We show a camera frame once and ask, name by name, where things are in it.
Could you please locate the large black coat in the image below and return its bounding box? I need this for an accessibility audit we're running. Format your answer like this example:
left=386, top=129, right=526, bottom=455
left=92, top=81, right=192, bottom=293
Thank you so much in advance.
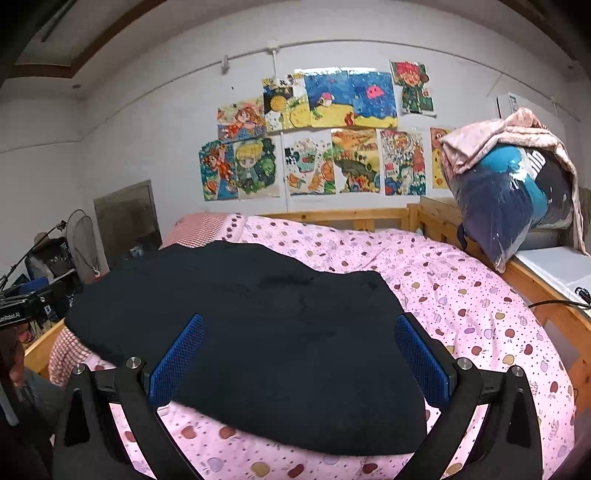
left=65, top=241, right=427, bottom=456

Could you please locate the clear bag of blue clothes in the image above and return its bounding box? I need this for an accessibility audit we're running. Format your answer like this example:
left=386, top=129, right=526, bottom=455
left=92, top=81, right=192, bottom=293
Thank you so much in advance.
left=448, top=144, right=574, bottom=272

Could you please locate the cluttered shelf unit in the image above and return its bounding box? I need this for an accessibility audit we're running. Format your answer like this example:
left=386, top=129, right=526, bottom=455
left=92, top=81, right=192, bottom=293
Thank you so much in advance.
left=1, top=233, right=82, bottom=346

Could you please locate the pink apple print duvet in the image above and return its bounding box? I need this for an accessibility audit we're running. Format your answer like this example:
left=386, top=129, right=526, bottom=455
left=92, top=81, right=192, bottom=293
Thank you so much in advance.
left=160, top=215, right=575, bottom=479

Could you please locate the red white checked pillow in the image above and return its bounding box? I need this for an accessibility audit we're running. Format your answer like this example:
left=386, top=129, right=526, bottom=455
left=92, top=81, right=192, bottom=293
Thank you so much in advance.
left=48, top=213, right=226, bottom=387

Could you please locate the grey standing fan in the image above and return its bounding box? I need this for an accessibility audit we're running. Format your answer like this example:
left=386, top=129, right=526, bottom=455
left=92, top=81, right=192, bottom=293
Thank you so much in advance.
left=65, top=209, right=100, bottom=285

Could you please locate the white chest top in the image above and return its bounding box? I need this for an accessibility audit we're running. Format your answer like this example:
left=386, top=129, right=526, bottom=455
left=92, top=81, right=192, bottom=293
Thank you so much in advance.
left=513, top=246, right=591, bottom=303

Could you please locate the yellow bear drawing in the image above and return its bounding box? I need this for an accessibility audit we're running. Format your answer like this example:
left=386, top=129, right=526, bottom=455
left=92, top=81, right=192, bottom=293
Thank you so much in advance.
left=430, top=127, right=452, bottom=190

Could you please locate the colourful crowd drawing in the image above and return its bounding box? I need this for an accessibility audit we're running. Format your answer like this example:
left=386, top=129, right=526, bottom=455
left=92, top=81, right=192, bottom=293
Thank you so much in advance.
left=380, top=130, right=427, bottom=196

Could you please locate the red hair girl drawing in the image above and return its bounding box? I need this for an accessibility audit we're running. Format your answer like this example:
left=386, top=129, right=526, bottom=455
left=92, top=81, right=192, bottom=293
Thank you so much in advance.
left=199, top=140, right=238, bottom=201

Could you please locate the blond boy drawing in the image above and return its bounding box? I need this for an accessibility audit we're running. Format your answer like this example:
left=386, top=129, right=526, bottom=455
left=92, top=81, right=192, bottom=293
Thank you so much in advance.
left=233, top=137, right=280, bottom=200

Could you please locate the orange green landscape drawing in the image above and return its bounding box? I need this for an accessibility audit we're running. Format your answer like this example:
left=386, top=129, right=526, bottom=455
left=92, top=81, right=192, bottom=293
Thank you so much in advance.
left=331, top=129, right=381, bottom=194

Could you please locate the fruit drinks drawing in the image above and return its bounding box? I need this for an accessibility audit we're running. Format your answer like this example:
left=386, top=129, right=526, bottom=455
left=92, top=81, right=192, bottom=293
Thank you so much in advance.
left=284, top=135, right=335, bottom=196

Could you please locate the orange hair girl drawing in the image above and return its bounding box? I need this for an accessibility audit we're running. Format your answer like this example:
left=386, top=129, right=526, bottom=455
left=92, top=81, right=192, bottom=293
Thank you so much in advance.
left=216, top=96, right=266, bottom=143

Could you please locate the pink floral blanket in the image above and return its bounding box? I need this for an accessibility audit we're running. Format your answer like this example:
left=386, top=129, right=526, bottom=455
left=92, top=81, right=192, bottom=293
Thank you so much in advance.
left=441, top=108, right=587, bottom=254

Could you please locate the blue sea drawing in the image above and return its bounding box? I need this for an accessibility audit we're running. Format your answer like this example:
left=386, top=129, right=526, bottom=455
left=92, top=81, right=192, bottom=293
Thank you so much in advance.
left=295, top=67, right=399, bottom=129

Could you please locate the moon and yellow drawing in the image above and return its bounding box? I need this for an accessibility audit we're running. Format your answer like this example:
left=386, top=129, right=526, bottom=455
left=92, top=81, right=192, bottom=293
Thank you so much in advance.
left=263, top=73, right=311, bottom=133

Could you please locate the red hair figure cutout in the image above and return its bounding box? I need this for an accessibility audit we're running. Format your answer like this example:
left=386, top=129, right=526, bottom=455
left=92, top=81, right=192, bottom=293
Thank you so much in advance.
left=391, top=61, right=437, bottom=117

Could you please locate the black power cable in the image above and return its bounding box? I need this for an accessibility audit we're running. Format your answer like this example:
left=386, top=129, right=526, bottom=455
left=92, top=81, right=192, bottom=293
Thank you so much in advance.
left=527, top=285, right=591, bottom=311

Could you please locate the white wall conduit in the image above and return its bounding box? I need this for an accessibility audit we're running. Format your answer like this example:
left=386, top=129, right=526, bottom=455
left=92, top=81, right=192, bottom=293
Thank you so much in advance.
left=1, top=32, right=580, bottom=153

